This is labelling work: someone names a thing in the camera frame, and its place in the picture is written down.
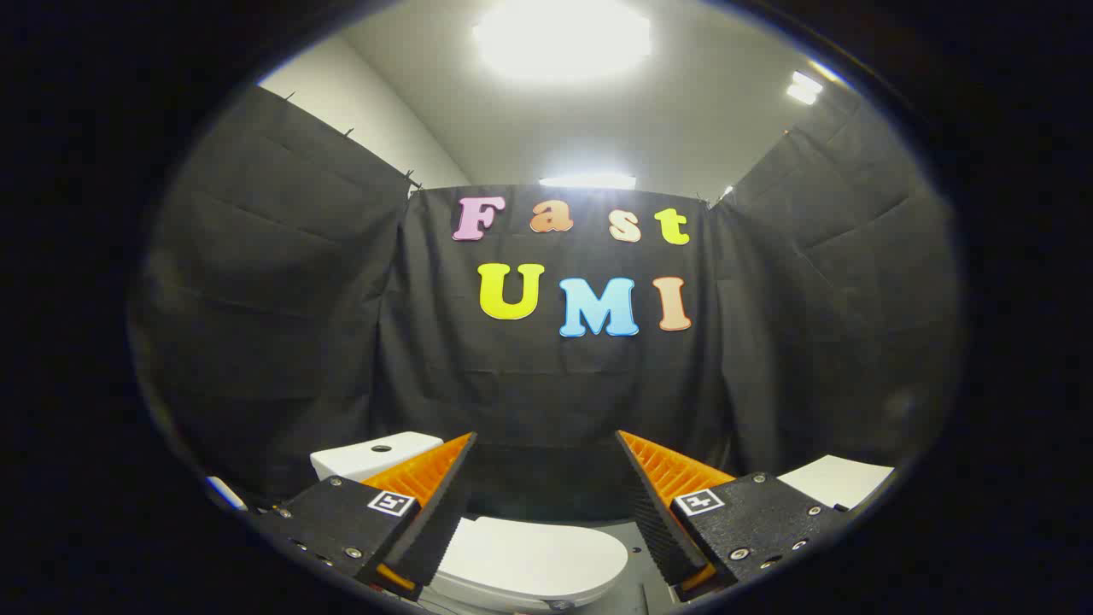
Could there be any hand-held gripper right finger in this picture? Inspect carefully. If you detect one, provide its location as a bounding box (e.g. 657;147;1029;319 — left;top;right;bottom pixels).
615;430;855;603

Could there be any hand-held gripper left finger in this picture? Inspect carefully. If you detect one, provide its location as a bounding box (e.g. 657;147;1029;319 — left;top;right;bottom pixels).
256;431;479;601

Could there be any white toilet lid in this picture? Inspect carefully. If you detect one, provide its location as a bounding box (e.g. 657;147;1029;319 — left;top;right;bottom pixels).
427;515;630;609

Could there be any white ceramic toilet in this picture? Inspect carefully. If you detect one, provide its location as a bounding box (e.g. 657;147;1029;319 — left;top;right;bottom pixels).
309;431;599;614

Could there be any black backdrop cloth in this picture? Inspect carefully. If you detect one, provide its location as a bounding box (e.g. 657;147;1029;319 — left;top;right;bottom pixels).
128;81;966;524

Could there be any white drawer cabinet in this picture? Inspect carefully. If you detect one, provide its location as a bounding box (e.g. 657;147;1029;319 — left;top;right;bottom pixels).
777;454;896;512

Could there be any white flat device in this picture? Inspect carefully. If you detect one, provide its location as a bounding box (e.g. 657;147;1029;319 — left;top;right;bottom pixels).
205;476;249;513

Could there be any long strip ceiling light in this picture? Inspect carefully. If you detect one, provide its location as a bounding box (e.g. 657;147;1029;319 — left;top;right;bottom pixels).
538;173;638;191

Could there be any small square ceiling light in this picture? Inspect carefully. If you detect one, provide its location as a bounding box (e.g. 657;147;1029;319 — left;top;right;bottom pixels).
786;71;826;107

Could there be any large round ceiling light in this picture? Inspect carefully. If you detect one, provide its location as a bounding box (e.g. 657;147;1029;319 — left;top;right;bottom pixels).
472;0;655;84

